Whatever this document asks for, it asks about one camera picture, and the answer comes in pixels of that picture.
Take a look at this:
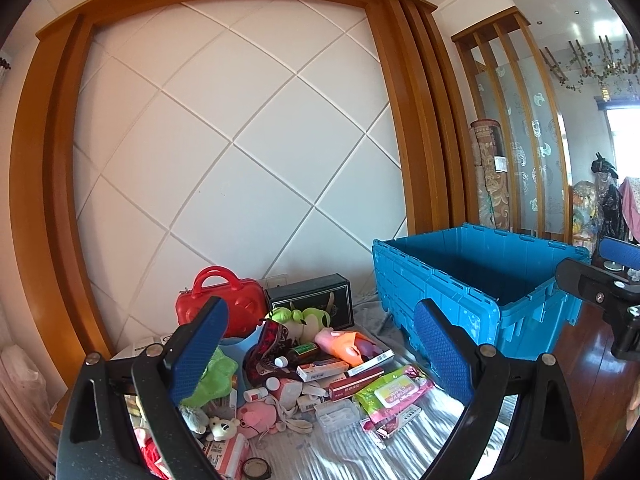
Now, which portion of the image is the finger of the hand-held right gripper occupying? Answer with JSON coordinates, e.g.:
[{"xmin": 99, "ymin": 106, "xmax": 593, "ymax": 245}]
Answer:
[
  {"xmin": 555, "ymin": 258, "xmax": 640, "ymax": 361},
  {"xmin": 598, "ymin": 236, "xmax": 640, "ymax": 273}
]

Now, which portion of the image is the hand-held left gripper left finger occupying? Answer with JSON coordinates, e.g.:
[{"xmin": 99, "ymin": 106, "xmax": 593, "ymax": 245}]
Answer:
[{"xmin": 54, "ymin": 296, "xmax": 231, "ymax": 480}]

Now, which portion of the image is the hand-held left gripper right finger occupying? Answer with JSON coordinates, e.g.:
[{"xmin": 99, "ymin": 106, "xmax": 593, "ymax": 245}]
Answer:
[{"xmin": 414, "ymin": 298, "xmax": 586, "ymax": 480}]

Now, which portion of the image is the blue plastic crate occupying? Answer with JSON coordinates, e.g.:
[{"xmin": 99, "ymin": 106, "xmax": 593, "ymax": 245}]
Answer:
[{"xmin": 372, "ymin": 223, "xmax": 591, "ymax": 367}]

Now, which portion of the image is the blue plastic bowl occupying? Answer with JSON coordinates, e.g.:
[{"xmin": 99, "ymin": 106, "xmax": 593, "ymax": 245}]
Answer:
[{"xmin": 217, "ymin": 327, "xmax": 266, "ymax": 386}]

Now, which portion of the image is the floral blanket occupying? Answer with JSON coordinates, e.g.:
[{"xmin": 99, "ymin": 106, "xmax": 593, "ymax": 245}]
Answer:
[{"xmin": 620, "ymin": 175, "xmax": 640, "ymax": 246}]

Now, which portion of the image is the black hanging garment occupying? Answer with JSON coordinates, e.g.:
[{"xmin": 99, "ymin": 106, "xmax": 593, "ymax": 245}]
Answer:
[{"xmin": 591, "ymin": 152, "xmax": 626, "ymax": 241}]

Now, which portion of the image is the colourful plastic bag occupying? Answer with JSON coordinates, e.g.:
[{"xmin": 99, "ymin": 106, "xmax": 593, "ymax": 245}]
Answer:
[{"xmin": 571, "ymin": 180, "xmax": 601, "ymax": 246}]

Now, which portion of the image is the grey plush toy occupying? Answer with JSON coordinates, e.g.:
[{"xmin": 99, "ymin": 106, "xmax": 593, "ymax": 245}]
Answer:
[{"xmin": 179, "ymin": 404, "xmax": 208, "ymax": 436}]

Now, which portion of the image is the green pink wet wipes pack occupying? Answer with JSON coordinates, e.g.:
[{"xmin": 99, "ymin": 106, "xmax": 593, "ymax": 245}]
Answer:
[{"xmin": 352, "ymin": 364, "xmax": 435, "ymax": 423}]

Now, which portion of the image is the red black patterned pouch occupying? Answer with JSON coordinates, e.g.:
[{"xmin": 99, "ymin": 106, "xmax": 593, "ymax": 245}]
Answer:
[{"xmin": 242, "ymin": 319, "xmax": 301, "ymax": 393}]

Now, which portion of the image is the red toy suitcase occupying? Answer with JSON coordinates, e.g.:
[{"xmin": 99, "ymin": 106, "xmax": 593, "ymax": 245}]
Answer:
[{"xmin": 175, "ymin": 266, "xmax": 266, "ymax": 338}]

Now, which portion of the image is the small white bear plush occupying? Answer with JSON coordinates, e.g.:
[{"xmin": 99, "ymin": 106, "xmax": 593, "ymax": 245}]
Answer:
[{"xmin": 207, "ymin": 416, "xmax": 241, "ymax": 443}]

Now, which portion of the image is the small pink plush toy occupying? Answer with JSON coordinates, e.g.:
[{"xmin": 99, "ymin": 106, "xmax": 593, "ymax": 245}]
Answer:
[{"xmin": 236, "ymin": 402, "xmax": 285, "ymax": 438}]

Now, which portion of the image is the pink plastic pack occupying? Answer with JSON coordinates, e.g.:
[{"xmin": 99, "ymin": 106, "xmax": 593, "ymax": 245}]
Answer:
[{"xmin": 359, "ymin": 402, "xmax": 425, "ymax": 450}]

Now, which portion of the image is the dark red box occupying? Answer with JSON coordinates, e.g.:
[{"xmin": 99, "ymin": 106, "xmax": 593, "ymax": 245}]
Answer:
[{"xmin": 327, "ymin": 367, "xmax": 387, "ymax": 402}]

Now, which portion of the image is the orange pink pouch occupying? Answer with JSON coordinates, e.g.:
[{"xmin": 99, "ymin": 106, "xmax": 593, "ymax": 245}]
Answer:
[{"xmin": 314, "ymin": 327, "xmax": 383, "ymax": 367}]

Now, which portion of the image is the white cloth item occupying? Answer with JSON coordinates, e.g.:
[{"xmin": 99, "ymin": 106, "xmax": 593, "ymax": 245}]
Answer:
[{"xmin": 277, "ymin": 380, "xmax": 316, "ymax": 433}]

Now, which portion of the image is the brown glass bottle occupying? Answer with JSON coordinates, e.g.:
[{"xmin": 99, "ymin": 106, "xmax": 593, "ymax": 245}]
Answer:
[{"xmin": 274, "ymin": 341, "xmax": 321, "ymax": 368}]

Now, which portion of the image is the window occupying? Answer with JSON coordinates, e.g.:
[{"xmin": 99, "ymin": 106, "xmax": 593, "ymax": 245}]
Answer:
[{"xmin": 595, "ymin": 95, "xmax": 640, "ymax": 181}]

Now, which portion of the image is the green frog plush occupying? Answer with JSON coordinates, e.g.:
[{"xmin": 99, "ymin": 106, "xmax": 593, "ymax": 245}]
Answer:
[{"xmin": 265, "ymin": 306, "xmax": 333, "ymax": 343}]

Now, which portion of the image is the white red medicine box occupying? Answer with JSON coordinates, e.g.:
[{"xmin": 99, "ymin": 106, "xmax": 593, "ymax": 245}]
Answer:
[{"xmin": 296, "ymin": 359, "xmax": 349, "ymax": 382}]

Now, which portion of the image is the rolled patterned carpet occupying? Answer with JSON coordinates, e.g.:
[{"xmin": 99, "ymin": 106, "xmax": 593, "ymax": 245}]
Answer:
[{"xmin": 469, "ymin": 119, "xmax": 513, "ymax": 233}]

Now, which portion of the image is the black gift box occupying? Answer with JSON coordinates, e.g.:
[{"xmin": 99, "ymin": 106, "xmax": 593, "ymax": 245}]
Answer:
[{"xmin": 264, "ymin": 273, "xmax": 353, "ymax": 330}]

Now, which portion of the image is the wooden frosted glass divider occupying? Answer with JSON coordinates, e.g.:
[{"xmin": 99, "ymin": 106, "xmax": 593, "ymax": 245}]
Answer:
[{"xmin": 451, "ymin": 6, "xmax": 576, "ymax": 248}]

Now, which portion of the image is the dark tape roll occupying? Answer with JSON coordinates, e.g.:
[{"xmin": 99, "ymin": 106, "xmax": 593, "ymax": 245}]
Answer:
[{"xmin": 241, "ymin": 457, "xmax": 273, "ymax": 480}]

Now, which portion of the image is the sheer white curtain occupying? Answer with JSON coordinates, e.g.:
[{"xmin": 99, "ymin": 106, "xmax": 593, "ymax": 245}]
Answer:
[{"xmin": 0, "ymin": 345, "xmax": 51, "ymax": 456}]

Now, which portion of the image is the ceiling vine decoration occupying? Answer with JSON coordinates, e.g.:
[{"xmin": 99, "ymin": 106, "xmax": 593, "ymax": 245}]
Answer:
[{"xmin": 540, "ymin": 35, "xmax": 640, "ymax": 92}]

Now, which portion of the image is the wooden wall frame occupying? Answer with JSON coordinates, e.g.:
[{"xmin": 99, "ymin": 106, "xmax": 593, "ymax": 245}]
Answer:
[{"xmin": 9, "ymin": 0, "xmax": 481, "ymax": 426}]

